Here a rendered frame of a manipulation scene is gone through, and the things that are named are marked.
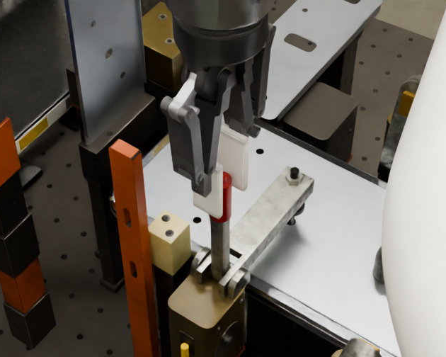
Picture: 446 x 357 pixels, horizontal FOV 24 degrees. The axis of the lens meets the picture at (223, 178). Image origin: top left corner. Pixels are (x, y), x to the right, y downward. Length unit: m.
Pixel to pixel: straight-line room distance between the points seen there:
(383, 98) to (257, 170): 0.57
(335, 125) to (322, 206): 0.15
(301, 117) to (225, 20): 0.58
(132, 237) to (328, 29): 0.48
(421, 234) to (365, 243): 0.68
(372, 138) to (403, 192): 1.18
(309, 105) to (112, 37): 0.29
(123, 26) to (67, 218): 0.45
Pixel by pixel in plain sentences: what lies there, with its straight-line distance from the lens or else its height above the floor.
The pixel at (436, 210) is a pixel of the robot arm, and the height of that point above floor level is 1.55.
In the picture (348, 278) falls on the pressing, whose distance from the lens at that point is 1.14.
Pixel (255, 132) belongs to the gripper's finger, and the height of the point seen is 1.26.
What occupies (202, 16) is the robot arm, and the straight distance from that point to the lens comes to 0.76.
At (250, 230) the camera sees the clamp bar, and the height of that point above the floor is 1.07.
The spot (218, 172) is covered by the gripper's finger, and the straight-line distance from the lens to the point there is 0.90.
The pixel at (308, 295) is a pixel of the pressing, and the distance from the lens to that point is 1.13.
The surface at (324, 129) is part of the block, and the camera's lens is 1.31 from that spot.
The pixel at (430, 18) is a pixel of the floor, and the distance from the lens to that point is 3.03.
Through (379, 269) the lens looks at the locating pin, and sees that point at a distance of 1.13.
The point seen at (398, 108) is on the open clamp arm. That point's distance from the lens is 1.20.
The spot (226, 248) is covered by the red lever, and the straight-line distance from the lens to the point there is 1.02.
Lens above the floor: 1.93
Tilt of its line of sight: 49 degrees down
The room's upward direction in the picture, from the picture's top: straight up
